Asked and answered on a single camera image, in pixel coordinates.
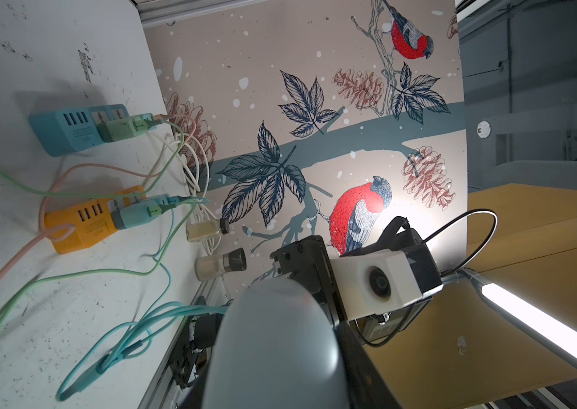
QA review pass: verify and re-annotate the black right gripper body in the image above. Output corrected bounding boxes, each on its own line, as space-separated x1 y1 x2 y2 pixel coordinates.
271 216 434 325

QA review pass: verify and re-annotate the light blue wireless mouse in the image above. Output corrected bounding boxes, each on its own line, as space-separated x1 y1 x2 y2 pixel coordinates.
202 279 350 408

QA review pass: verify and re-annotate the teal USB charger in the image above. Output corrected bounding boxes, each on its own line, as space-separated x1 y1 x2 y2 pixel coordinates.
111 194 170 230

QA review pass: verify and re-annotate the teal multi-head charging cable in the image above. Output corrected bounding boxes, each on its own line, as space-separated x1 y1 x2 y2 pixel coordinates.
55 195 229 402

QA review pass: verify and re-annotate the clear shaker bottle black cap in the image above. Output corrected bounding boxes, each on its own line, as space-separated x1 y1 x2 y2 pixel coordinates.
185 218 231 244

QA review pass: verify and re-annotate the orange power strip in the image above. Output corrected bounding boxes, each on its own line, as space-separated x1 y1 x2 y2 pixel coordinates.
44 185 145 254

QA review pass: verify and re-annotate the light green USB charger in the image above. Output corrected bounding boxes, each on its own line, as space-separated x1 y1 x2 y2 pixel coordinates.
97 113 161 143

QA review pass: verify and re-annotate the blue power strip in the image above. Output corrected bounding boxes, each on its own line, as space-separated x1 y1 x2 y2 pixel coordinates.
28 104 129 158

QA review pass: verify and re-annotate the LED light bar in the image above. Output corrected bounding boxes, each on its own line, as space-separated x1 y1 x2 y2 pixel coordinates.
459 269 577 370

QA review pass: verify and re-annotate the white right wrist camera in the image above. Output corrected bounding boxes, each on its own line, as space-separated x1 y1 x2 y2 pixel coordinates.
331 246 443 321

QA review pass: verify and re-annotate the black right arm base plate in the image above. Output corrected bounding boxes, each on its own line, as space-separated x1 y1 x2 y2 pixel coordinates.
169 314 223 389

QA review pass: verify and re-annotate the aluminium front rail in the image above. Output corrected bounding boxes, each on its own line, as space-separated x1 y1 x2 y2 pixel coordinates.
138 278 230 408

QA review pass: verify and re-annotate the pink multi-head charging cable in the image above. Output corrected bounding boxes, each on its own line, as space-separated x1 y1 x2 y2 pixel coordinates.
0 162 162 328

